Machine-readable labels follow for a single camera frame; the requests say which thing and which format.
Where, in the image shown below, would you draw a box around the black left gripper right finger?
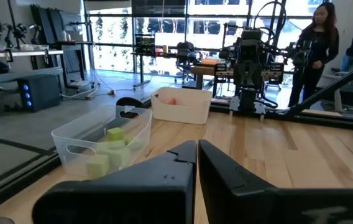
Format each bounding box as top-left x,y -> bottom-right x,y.
198,139 -> 353,224

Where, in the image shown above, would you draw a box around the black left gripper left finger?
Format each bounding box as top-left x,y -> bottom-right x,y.
32,139 -> 198,224

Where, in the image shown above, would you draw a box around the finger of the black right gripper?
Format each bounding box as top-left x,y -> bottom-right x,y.
247,61 -> 263,90
234,61 -> 249,90

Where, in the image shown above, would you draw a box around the green rectangular wooden block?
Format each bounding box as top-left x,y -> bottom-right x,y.
100,139 -> 135,170

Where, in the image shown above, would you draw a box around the green wooden cube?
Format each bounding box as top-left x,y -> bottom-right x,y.
105,126 -> 125,142
86,154 -> 111,180

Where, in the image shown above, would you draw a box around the round wooden table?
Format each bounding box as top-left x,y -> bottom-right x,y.
190,57 -> 227,90

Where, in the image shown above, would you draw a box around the black office chair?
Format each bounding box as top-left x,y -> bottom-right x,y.
175,40 -> 198,83

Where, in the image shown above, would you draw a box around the white plastic bin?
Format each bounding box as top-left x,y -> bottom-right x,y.
150,86 -> 214,126

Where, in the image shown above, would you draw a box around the clear plastic bin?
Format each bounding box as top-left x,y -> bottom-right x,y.
51,105 -> 154,181

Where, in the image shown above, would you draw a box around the black computer monitor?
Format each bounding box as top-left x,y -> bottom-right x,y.
134,34 -> 157,55

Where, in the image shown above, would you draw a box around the black computer with blue lights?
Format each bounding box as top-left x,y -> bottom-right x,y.
17,74 -> 62,113

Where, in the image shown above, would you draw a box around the grey work table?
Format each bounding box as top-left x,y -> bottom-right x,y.
0,48 -> 65,121

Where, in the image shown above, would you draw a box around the black upright panels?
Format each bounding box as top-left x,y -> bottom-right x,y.
30,4 -> 86,91

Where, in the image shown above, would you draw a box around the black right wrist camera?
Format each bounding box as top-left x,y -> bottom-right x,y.
241,29 -> 264,42

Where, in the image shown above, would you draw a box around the black camera rig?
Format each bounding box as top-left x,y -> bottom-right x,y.
285,40 -> 313,73

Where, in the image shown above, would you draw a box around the black curved cable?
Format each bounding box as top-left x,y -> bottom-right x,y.
116,96 -> 149,119

